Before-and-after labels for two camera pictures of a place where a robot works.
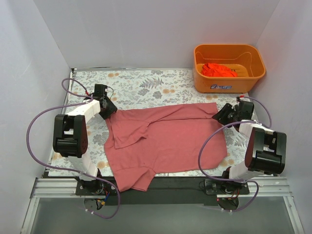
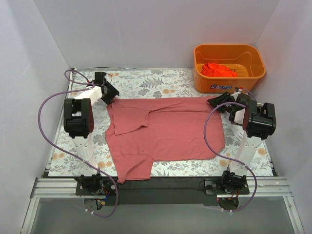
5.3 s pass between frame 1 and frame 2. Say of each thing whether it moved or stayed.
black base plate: stayed
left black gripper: moved
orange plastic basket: stayed
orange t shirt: stayed
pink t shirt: moved
